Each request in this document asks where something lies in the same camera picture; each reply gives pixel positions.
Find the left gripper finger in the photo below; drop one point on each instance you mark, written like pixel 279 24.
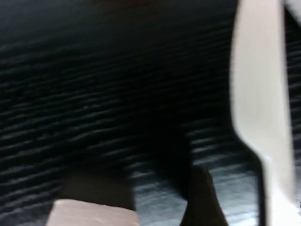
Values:
pixel 202 204

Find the cream white plastic knife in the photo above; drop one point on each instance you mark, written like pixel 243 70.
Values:
pixel 258 82

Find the white foam cube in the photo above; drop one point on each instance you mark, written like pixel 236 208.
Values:
pixel 94 214

